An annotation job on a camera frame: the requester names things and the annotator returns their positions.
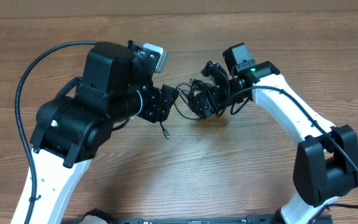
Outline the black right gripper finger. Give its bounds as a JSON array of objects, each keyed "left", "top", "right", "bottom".
[
  {"left": 195, "top": 90, "right": 216, "bottom": 118},
  {"left": 201, "top": 61, "right": 230, "bottom": 93}
]

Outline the thin black cable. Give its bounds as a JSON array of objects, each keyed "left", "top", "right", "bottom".
[{"left": 159, "top": 82, "right": 204, "bottom": 139}]

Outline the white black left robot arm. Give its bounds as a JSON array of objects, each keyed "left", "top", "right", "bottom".
[{"left": 12, "top": 41, "right": 178, "bottom": 223}]

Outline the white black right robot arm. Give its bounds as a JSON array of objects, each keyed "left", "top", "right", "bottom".
[{"left": 187, "top": 43, "right": 358, "bottom": 223}]

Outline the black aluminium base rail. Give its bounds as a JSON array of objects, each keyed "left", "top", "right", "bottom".
[{"left": 61, "top": 208, "right": 285, "bottom": 224}]

